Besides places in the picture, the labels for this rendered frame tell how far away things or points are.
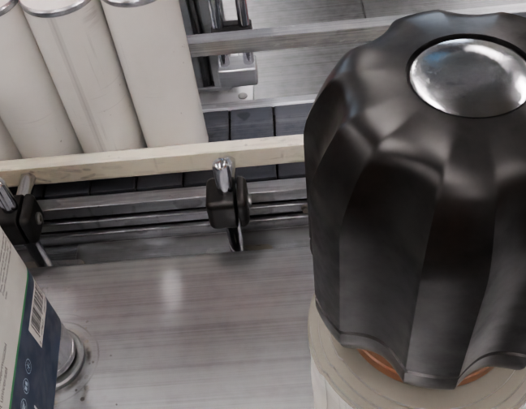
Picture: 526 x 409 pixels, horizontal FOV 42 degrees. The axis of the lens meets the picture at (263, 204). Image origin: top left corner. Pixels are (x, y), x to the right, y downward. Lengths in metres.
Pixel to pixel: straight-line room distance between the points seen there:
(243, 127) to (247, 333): 0.20
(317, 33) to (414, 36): 0.37
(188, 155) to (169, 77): 0.06
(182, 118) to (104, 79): 0.07
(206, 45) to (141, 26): 0.09
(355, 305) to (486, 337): 0.04
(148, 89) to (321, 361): 0.30
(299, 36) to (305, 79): 0.16
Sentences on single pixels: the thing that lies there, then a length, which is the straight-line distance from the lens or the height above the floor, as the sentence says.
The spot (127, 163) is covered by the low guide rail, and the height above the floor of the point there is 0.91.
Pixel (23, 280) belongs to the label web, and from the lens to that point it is 0.40.
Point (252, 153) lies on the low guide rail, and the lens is 0.52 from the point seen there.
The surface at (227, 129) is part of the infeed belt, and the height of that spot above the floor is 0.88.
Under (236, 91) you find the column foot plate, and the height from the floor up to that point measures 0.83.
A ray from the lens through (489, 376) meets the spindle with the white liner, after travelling 0.25.
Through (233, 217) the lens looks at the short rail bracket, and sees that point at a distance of 0.49.
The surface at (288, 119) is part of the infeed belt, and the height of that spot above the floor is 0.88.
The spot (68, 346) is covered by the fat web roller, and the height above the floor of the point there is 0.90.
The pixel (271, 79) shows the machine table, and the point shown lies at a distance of 0.70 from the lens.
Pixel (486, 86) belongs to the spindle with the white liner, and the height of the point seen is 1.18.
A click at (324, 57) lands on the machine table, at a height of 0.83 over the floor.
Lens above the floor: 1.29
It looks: 51 degrees down
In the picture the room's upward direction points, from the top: 8 degrees counter-clockwise
